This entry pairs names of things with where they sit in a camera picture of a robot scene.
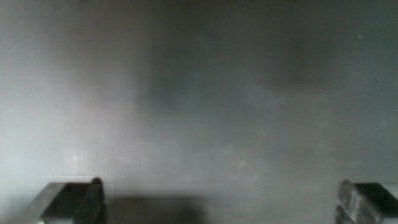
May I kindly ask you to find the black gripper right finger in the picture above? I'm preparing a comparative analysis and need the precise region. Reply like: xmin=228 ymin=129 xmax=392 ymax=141
xmin=335 ymin=180 xmax=398 ymax=224

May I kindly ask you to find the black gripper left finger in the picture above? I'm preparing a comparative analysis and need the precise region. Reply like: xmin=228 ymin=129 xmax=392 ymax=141
xmin=40 ymin=178 xmax=107 ymax=224

